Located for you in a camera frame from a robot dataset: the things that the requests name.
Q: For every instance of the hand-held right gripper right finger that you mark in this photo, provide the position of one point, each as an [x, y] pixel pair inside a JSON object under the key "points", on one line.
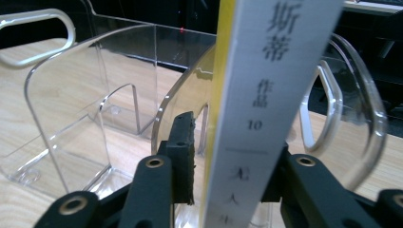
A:
{"points": [[275, 177]]}

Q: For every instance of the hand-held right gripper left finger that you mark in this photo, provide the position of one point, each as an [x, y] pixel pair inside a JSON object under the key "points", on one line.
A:
{"points": [[182, 158]]}

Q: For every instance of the yellow book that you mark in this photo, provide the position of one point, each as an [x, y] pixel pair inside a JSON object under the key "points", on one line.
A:
{"points": [[250, 110]]}

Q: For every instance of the clear acrylic book holder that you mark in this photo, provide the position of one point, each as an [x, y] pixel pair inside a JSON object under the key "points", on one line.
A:
{"points": [[72, 104]]}

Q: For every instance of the white desk frame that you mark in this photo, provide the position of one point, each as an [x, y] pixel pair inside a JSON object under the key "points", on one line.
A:
{"points": [[374, 6]]}

